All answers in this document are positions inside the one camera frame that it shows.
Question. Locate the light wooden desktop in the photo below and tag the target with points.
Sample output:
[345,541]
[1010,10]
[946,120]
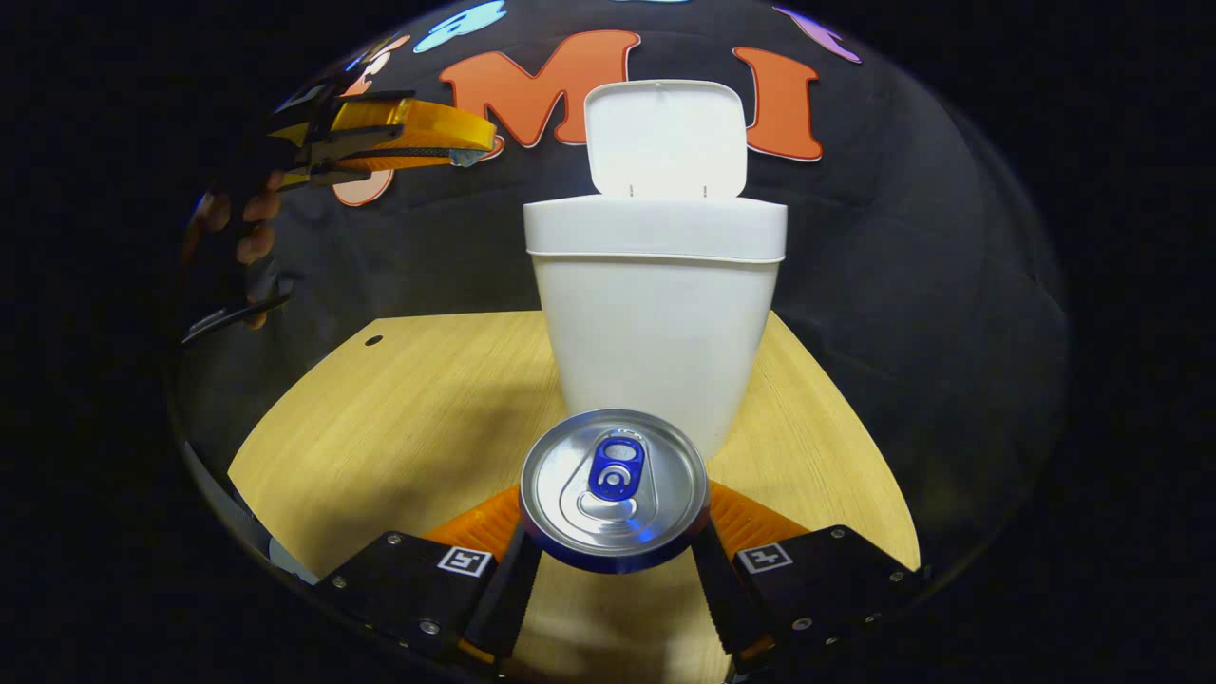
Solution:
[427,427]

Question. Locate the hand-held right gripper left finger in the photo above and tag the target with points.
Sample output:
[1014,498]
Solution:
[508,589]

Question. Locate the white desktop garbage bin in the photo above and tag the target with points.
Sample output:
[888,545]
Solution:
[655,313]

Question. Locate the silver blue pop can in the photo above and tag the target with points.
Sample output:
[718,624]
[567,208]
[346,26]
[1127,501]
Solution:
[613,494]

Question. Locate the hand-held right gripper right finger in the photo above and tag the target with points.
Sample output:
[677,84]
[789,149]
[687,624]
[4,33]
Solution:
[722,594]

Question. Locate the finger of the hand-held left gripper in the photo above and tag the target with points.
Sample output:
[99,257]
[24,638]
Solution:
[380,169]
[427,119]

